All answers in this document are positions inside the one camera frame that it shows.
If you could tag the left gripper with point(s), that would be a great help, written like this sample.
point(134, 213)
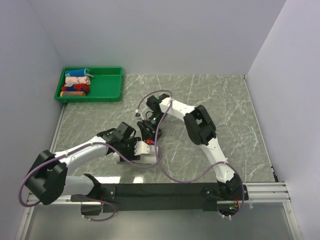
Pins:
point(130, 156)

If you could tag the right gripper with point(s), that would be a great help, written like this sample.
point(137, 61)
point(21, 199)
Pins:
point(143, 125)

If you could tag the white towel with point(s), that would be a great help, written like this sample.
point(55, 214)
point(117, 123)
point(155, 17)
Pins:
point(148, 159)

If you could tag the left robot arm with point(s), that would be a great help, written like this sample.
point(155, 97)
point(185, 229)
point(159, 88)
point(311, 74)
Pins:
point(48, 177)

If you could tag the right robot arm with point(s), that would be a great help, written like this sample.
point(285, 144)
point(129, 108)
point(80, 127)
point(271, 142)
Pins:
point(201, 131)

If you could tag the black base bar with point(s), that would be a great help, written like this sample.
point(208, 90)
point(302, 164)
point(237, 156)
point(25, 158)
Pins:
point(169, 196)

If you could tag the green plastic tray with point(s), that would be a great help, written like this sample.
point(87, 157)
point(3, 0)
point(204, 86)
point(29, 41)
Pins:
point(105, 87)

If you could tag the red blue rolled towel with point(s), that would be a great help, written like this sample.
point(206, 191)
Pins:
point(79, 87)

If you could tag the orange rolled towel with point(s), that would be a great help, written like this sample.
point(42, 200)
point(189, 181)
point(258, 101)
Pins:
point(72, 94)

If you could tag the pink rolled towel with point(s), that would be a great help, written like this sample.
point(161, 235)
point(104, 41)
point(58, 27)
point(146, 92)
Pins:
point(77, 80)

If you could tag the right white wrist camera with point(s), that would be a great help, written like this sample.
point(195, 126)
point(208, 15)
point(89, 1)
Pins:
point(138, 114)

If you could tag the aluminium rail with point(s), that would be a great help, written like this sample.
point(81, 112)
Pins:
point(258, 192)

